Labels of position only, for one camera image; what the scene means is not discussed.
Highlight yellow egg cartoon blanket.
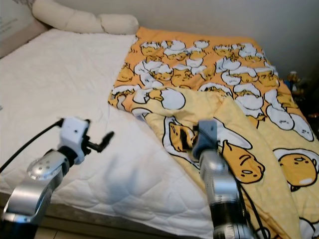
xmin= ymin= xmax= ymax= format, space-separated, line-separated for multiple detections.
xmin=107 ymin=26 xmax=319 ymax=239

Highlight white quilted mattress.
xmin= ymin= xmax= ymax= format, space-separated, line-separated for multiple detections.
xmin=0 ymin=27 xmax=217 ymax=239

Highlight beige bed base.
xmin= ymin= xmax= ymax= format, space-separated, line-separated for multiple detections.
xmin=75 ymin=209 xmax=180 ymax=239

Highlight dark cluttered shelf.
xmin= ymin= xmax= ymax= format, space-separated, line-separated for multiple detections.
xmin=287 ymin=71 xmax=319 ymax=130

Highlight cream bolster pillow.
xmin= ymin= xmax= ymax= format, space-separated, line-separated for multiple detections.
xmin=31 ymin=0 xmax=139 ymax=35

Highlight beige pillow with printed text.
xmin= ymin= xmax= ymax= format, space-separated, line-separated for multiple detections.
xmin=0 ymin=0 xmax=48 ymax=58

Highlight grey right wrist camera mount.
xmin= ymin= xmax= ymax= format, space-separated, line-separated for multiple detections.
xmin=192 ymin=119 xmax=222 ymax=160

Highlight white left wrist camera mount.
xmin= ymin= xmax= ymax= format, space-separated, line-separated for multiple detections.
xmin=60 ymin=117 xmax=90 ymax=160

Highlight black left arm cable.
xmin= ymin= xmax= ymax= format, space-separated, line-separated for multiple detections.
xmin=0 ymin=119 xmax=64 ymax=172

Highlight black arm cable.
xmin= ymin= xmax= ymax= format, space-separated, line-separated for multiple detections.
xmin=0 ymin=119 xmax=64 ymax=172
xmin=222 ymin=149 xmax=269 ymax=239

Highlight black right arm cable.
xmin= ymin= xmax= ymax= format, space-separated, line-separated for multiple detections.
xmin=222 ymin=149 xmax=269 ymax=239

